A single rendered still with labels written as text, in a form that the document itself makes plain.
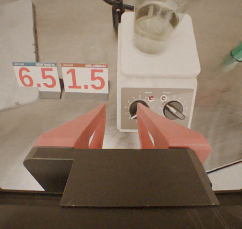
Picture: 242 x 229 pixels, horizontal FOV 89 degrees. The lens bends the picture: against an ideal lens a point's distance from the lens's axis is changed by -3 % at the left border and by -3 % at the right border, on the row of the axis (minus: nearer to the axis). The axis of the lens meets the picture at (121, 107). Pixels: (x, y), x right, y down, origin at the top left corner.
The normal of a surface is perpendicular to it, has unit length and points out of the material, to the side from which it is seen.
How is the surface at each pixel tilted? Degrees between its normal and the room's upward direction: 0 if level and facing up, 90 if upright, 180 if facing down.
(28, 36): 0
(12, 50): 0
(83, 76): 40
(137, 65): 0
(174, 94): 30
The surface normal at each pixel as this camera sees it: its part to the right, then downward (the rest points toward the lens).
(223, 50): 0.00, -0.25
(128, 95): -0.01, 0.27
